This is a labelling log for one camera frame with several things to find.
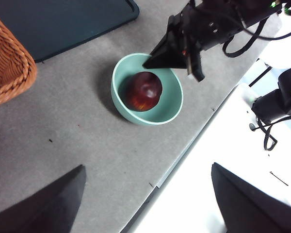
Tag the brown wicker basket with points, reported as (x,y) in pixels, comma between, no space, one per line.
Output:
(7,68)

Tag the teal ceramic bowl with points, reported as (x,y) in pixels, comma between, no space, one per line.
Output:
(169,102)

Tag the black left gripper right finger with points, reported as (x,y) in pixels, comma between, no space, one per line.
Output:
(252,208)

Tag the dark rectangular tray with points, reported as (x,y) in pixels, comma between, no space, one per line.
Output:
(63,21)

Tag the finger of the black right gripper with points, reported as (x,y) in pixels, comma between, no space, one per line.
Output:
(169,53)
(197,68)

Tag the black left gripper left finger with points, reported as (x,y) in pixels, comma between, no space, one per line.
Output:
(46,208)

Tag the dark red plum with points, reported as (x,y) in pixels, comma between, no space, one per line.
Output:
(144,92)

